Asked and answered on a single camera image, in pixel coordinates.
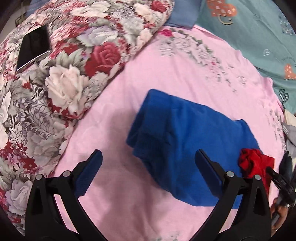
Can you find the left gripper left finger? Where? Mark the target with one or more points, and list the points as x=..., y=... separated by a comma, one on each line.
x=43, y=220

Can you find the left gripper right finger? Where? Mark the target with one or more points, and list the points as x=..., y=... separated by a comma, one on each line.
x=253, y=218

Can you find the blue and red pants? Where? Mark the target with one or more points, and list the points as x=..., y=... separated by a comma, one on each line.
x=168, y=130

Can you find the dark navy garment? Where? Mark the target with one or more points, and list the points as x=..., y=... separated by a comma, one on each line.
x=286, y=167

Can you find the grey garment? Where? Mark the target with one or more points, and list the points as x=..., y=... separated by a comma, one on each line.
x=288, y=127

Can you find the pink floral bed sheet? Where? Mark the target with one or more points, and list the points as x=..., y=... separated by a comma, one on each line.
x=123, y=200

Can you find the teal heart pattern blanket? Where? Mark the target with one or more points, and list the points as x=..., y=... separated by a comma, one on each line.
x=264, y=36

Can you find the black smartphone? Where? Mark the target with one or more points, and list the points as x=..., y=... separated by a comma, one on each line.
x=35, y=46

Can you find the red floral quilt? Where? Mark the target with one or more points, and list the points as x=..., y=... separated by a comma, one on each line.
x=41, y=104

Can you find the blue plaid pillow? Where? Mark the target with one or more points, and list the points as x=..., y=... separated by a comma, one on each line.
x=129, y=16

